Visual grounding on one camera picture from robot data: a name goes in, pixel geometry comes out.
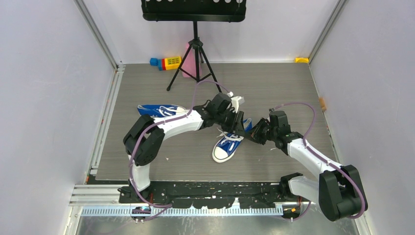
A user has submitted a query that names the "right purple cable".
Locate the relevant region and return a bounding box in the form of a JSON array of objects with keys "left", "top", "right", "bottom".
[{"left": 270, "top": 101, "right": 367, "bottom": 219}]

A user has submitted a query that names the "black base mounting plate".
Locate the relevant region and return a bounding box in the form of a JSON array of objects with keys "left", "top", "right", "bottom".
[{"left": 118, "top": 181, "right": 306, "bottom": 209}]

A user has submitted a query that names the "pink foam block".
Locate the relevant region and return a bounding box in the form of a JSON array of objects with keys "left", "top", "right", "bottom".
[{"left": 182, "top": 44, "right": 196, "bottom": 77}]

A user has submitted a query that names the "colourful toy block phone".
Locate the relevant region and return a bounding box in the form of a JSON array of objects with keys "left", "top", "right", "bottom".
[{"left": 149, "top": 56, "right": 182, "bottom": 71}]

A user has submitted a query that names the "yellow corner block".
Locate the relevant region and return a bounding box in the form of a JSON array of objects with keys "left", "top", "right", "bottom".
[{"left": 294, "top": 57, "right": 309, "bottom": 64}]

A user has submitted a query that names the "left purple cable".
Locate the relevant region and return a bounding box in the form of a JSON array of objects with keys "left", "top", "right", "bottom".
[{"left": 128, "top": 80, "right": 234, "bottom": 209}]

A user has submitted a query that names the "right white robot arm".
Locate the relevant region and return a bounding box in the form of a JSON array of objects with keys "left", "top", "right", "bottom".
[{"left": 248, "top": 111, "right": 368, "bottom": 221}]

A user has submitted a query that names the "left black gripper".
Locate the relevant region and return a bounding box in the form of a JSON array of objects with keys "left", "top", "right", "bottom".
[{"left": 215, "top": 109, "right": 246, "bottom": 137}]

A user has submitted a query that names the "black music stand tripod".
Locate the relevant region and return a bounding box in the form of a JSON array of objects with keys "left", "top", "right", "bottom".
[{"left": 141, "top": 0, "right": 247, "bottom": 92}]

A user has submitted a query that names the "small wooden block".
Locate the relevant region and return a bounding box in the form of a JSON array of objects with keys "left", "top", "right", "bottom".
[{"left": 319, "top": 97, "right": 327, "bottom": 112}]

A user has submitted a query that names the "purple cable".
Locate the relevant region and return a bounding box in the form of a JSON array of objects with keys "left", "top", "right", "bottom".
[
  {"left": 270, "top": 101, "right": 367, "bottom": 219},
  {"left": 128, "top": 80, "right": 234, "bottom": 209}
]

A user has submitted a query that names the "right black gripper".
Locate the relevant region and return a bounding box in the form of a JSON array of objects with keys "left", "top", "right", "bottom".
[{"left": 245, "top": 117, "right": 278, "bottom": 145}]

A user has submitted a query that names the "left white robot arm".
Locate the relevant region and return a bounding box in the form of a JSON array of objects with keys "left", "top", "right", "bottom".
[{"left": 122, "top": 93, "right": 252, "bottom": 203}]

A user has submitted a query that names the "aluminium frame rail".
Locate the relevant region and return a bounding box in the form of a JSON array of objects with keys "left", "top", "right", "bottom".
[{"left": 69, "top": 185, "right": 124, "bottom": 206}]

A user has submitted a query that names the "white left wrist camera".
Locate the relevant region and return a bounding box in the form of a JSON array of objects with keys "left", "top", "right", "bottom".
[{"left": 227, "top": 92, "right": 245, "bottom": 113}]

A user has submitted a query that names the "blue sneaker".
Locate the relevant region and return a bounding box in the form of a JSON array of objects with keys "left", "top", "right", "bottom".
[
  {"left": 137, "top": 104, "right": 188, "bottom": 118},
  {"left": 211, "top": 129, "right": 244, "bottom": 163}
]

